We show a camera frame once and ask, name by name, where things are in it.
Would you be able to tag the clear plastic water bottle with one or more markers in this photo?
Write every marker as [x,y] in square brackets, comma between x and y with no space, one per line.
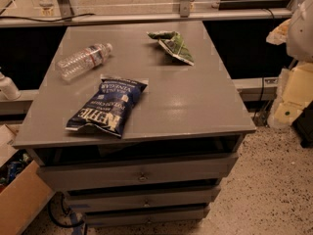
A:
[83,61]

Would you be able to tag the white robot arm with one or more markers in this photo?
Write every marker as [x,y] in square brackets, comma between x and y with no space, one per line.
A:
[300,33]

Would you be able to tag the white bottle at left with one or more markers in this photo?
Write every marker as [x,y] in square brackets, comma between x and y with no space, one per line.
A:
[9,88]

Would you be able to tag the grey drawer cabinet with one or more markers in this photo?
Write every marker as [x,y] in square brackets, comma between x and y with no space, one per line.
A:
[180,140]

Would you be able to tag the blue Kettle chips bag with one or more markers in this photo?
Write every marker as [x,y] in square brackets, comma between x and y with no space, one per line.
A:
[110,108]

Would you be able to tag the green snack bag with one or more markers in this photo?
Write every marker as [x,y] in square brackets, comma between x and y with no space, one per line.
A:
[174,44]

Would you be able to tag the cardboard box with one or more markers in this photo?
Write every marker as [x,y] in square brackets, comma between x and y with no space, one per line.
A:
[22,200]

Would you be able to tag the grey metal rail frame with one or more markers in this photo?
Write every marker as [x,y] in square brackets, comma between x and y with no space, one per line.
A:
[25,13]

